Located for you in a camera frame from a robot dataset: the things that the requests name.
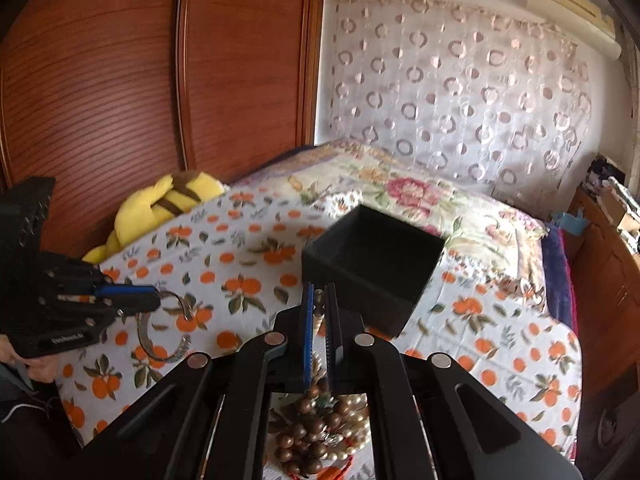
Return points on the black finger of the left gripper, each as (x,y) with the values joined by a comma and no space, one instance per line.
(132,305)

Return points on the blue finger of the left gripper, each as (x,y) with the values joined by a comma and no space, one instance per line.
(120,290)

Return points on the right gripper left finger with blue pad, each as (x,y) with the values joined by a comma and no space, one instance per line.
(207,418)

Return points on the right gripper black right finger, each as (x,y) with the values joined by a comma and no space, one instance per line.
(431,419)

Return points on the silver cuff bangle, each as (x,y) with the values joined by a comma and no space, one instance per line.
(158,337)

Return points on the black open jewelry box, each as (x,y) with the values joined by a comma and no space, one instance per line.
(380,266)

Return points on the left hand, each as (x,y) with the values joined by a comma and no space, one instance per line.
(43,369)

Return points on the yellow plush toy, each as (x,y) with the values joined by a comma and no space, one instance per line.
(147,209)

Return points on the blue blanket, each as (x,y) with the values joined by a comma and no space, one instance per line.
(559,287)

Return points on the floral quilt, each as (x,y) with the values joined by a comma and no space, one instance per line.
(497,241)

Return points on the wooden wardrobe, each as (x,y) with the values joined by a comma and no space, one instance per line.
(106,96)

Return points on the wooden side cabinet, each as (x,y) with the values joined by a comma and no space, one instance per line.
(605,275)

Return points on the teal tissue pack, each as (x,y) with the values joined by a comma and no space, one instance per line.
(573,225)

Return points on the cardboard box on cabinet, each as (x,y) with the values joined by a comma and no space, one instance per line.
(614,208)

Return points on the pink circle sheer curtain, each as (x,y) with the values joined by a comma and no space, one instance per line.
(494,103)

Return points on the white air conditioner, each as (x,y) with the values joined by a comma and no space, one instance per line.
(582,19)

